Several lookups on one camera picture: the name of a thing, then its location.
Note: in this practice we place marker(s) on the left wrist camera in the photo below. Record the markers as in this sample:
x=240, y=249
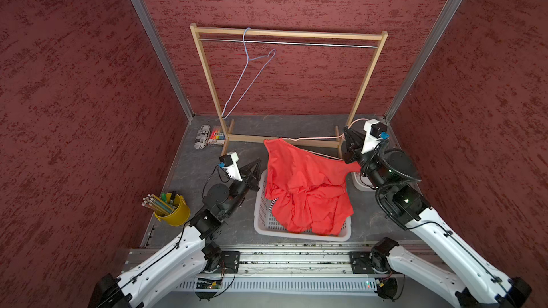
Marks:
x=228, y=163

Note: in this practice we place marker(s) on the light blue wire hanger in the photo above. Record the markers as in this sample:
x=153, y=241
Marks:
x=240, y=89

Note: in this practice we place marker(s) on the red tank top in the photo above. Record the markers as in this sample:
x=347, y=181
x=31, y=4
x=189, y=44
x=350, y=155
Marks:
x=310, y=191

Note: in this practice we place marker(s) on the aluminium corner post right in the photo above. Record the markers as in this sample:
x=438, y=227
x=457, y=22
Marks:
x=442, y=22

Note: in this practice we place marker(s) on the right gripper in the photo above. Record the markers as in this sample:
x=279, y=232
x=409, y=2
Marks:
x=353, y=149

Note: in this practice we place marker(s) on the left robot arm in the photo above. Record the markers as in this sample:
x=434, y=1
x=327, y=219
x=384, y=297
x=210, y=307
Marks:
x=191, y=252

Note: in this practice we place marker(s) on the white perforated laundry basket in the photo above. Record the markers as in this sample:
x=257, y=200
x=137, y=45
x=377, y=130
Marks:
x=266, y=224

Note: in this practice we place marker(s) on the white plastic tub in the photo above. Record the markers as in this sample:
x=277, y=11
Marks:
x=362, y=183

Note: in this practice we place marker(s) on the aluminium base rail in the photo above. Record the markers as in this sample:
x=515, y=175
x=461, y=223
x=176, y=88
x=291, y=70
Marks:
x=301, y=269

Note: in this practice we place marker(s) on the aluminium corner post left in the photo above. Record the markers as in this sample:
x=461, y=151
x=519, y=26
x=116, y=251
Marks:
x=154, y=37

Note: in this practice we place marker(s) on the colourful marker box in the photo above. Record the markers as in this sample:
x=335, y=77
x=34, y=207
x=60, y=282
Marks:
x=217, y=136

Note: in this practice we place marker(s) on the yellow pencil cup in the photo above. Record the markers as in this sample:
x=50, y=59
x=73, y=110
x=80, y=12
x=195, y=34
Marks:
x=169, y=207

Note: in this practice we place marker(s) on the pink wire hanger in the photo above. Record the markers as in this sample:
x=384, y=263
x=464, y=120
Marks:
x=337, y=135

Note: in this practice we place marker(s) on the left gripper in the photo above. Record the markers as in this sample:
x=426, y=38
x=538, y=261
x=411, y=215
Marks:
x=252, y=177

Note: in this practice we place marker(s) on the wooden clothes rack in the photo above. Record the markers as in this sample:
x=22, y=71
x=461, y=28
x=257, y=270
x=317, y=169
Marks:
x=333, y=143

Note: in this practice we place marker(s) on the aluminium corner post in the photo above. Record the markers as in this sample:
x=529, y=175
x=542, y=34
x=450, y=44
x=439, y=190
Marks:
x=442, y=22
x=154, y=37

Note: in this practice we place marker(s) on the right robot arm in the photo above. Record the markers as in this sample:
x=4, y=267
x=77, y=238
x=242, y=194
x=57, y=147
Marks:
x=471, y=281

